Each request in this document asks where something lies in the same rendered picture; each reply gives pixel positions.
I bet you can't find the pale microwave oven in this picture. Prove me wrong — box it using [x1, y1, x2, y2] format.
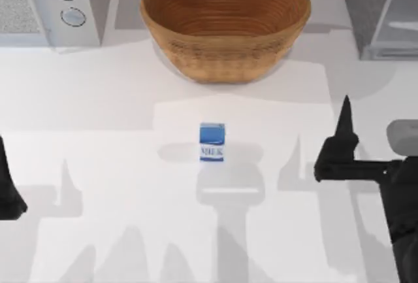
[0, 0, 114, 56]

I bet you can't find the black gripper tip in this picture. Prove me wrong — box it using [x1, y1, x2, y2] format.
[0, 135, 29, 222]

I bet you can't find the pale grey rounded box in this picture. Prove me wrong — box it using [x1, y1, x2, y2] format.
[385, 118, 418, 158]

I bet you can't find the brown woven basket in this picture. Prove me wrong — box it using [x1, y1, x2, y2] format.
[140, 0, 312, 84]

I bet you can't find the grey cabinet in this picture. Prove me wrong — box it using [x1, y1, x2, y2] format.
[338, 0, 418, 62]

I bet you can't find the blue and white milk carton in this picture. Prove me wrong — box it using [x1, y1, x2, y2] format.
[199, 122, 227, 163]

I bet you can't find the small round microwave knob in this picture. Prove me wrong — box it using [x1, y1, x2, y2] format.
[59, 6, 88, 27]

